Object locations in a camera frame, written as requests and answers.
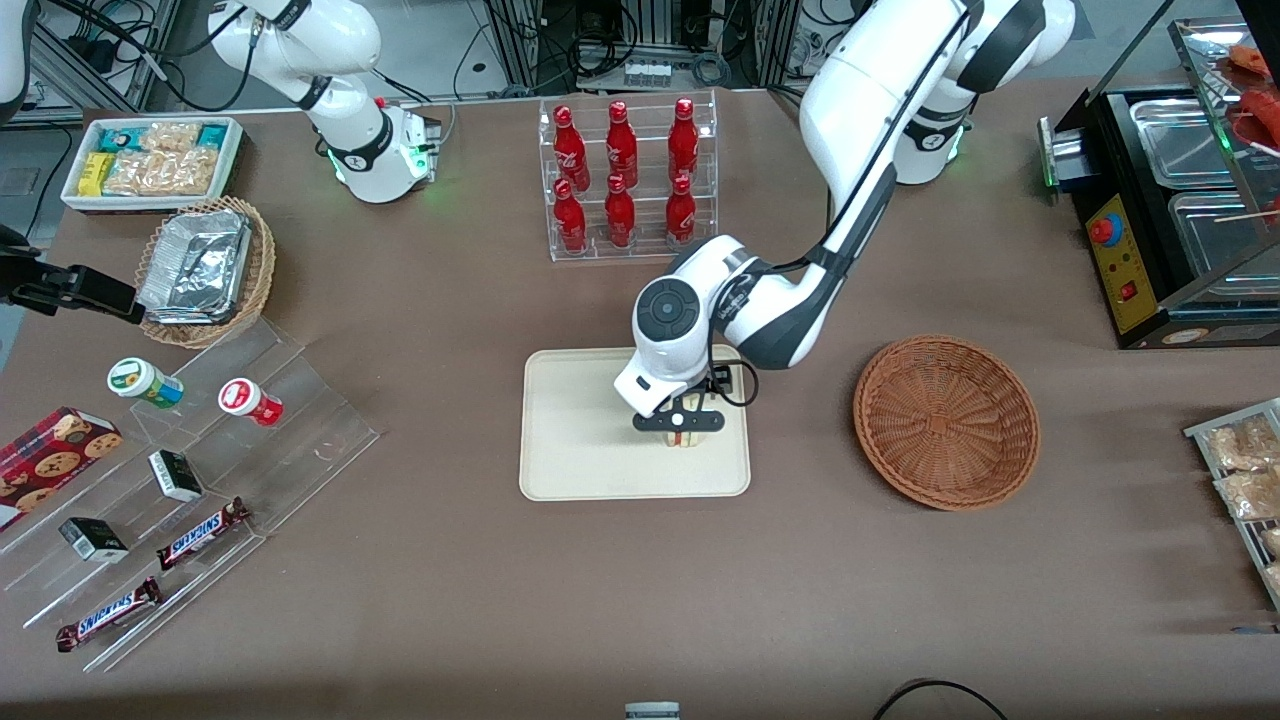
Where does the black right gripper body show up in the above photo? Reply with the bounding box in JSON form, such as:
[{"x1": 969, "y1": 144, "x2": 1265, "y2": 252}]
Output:
[{"x1": 0, "y1": 252, "x2": 137, "y2": 320}]

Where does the cream plastic tray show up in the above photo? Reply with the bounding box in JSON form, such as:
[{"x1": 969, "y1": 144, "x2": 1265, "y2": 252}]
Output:
[{"x1": 519, "y1": 346, "x2": 752, "y2": 501}]

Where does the light wicker basket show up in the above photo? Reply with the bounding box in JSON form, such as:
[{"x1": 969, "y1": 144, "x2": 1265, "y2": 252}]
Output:
[{"x1": 135, "y1": 196, "x2": 277, "y2": 349}]

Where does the brown wicker basket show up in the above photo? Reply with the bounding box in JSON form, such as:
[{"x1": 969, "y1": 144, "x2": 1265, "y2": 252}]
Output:
[{"x1": 853, "y1": 335, "x2": 1041, "y2": 511}]

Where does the green sunflower lid jar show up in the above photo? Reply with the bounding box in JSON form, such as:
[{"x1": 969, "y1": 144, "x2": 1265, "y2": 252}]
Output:
[{"x1": 107, "y1": 357, "x2": 185, "y2": 410}]

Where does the aluminium foil container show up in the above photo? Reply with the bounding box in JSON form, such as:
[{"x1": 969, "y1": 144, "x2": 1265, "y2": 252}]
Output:
[{"x1": 138, "y1": 208, "x2": 253, "y2": 326}]

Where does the clear cracker snack bag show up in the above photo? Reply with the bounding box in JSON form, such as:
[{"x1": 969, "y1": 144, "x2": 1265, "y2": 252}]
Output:
[
  {"x1": 103, "y1": 148, "x2": 219, "y2": 197},
  {"x1": 140, "y1": 121, "x2": 201, "y2": 153}
]

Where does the red lid small jar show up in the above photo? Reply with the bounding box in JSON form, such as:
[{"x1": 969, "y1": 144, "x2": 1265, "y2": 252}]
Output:
[{"x1": 218, "y1": 377, "x2": 284, "y2": 428}]

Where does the small black carton box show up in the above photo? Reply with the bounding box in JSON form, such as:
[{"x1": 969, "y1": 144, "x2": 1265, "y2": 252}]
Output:
[
  {"x1": 58, "y1": 517, "x2": 130, "y2": 564},
  {"x1": 148, "y1": 449, "x2": 204, "y2": 503}
]

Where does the red tartan cookie box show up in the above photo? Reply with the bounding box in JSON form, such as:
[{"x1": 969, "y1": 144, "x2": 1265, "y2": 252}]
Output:
[{"x1": 0, "y1": 406, "x2": 123, "y2": 533}]

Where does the white plastic snack bin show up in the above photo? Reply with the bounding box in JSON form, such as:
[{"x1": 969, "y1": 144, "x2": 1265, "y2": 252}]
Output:
[{"x1": 60, "y1": 116, "x2": 246, "y2": 214}]

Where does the clear acrylic bottle rack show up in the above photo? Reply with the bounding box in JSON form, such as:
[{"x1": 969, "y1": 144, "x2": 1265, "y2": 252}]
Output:
[{"x1": 538, "y1": 90, "x2": 719, "y2": 263}]

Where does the clear acrylic stepped shelf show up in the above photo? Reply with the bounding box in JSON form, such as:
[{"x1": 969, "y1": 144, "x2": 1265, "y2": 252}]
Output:
[{"x1": 0, "y1": 318, "x2": 381, "y2": 673}]

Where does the red soda bottle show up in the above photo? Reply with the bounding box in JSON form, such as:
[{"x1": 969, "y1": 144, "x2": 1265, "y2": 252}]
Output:
[
  {"x1": 666, "y1": 177, "x2": 698, "y2": 246},
  {"x1": 604, "y1": 176, "x2": 637, "y2": 249},
  {"x1": 668, "y1": 97, "x2": 700, "y2": 184},
  {"x1": 606, "y1": 100, "x2": 639, "y2": 187},
  {"x1": 553, "y1": 180, "x2": 589, "y2": 253},
  {"x1": 553, "y1": 104, "x2": 591, "y2": 191}
]

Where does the Snickers chocolate bar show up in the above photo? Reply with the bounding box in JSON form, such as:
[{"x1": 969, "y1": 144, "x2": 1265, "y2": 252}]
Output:
[
  {"x1": 157, "y1": 497, "x2": 251, "y2": 572},
  {"x1": 55, "y1": 577, "x2": 163, "y2": 653}
]

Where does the black food warmer appliance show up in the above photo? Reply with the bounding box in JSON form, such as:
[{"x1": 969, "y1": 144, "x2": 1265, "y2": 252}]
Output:
[{"x1": 1040, "y1": 0, "x2": 1280, "y2": 351}]

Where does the grey metal snack rack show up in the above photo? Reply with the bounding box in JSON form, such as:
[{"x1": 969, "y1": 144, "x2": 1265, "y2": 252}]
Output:
[{"x1": 1184, "y1": 398, "x2": 1280, "y2": 613}]

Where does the steel warmer pan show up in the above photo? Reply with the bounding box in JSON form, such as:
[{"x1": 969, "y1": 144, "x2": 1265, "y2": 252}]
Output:
[
  {"x1": 1167, "y1": 190, "x2": 1280, "y2": 278},
  {"x1": 1130, "y1": 97, "x2": 1243, "y2": 190}
]

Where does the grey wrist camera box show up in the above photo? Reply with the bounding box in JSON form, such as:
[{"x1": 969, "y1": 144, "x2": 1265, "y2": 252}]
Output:
[{"x1": 613, "y1": 368, "x2": 691, "y2": 419}]

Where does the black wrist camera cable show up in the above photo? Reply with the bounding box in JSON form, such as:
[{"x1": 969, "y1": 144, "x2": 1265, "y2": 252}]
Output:
[{"x1": 705, "y1": 345, "x2": 760, "y2": 409}]

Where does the black floor cable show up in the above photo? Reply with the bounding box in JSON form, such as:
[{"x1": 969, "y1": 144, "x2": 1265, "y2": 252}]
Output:
[{"x1": 872, "y1": 679, "x2": 1011, "y2": 720}]

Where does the aluminium frame rack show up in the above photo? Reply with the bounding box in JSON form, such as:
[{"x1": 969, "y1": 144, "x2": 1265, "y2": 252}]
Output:
[{"x1": 480, "y1": 0, "x2": 801, "y2": 97}]

